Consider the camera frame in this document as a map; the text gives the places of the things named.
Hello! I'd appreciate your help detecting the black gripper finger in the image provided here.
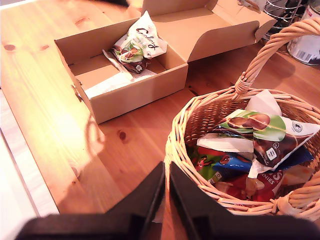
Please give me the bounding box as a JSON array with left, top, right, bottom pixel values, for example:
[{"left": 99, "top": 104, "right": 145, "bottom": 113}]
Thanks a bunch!
[
  {"left": 103, "top": 161, "right": 166, "bottom": 240},
  {"left": 169, "top": 161, "right": 233, "bottom": 240}
]

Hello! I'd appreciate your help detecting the blue Terry's chocolate orange bag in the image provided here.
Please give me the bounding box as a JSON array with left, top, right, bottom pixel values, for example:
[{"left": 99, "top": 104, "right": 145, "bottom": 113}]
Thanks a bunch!
[{"left": 188, "top": 146, "right": 315, "bottom": 183}]

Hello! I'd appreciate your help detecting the white green Galaxy egg bag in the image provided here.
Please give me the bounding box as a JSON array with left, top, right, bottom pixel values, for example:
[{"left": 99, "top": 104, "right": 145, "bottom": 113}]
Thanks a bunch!
[
  {"left": 109, "top": 10, "right": 169, "bottom": 75},
  {"left": 216, "top": 109, "right": 320, "bottom": 169},
  {"left": 196, "top": 89, "right": 283, "bottom": 179}
]

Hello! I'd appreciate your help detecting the red mini bunnies bag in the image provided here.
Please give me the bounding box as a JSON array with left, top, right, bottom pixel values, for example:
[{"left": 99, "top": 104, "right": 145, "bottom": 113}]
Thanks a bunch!
[{"left": 214, "top": 169, "right": 286, "bottom": 203}]

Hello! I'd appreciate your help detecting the pale yellow orange-dotted bag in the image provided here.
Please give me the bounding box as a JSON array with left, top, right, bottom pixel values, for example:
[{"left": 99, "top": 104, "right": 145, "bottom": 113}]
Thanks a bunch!
[{"left": 281, "top": 166, "right": 316, "bottom": 186}]

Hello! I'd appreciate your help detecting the brown cardboard box with lid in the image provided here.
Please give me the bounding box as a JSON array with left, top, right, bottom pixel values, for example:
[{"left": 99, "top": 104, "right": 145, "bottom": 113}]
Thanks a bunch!
[{"left": 53, "top": 0, "right": 278, "bottom": 125}]

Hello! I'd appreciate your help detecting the white paper sheet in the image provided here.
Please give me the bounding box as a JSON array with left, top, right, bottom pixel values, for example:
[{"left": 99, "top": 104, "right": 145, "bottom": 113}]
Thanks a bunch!
[{"left": 84, "top": 68, "right": 161, "bottom": 100}]

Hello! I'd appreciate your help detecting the white tin with red label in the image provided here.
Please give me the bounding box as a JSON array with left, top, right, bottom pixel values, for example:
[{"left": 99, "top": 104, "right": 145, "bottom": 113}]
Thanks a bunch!
[{"left": 286, "top": 0, "right": 320, "bottom": 66}]

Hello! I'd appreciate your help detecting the woven wicker basket with handle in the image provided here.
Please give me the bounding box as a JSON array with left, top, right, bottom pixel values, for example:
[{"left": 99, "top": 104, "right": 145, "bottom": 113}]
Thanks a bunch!
[{"left": 164, "top": 17, "right": 320, "bottom": 222}]

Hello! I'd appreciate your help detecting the chrome wire utensil holder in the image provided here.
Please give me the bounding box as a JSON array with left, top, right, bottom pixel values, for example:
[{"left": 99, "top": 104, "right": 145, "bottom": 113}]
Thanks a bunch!
[{"left": 259, "top": 0, "right": 310, "bottom": 41}]

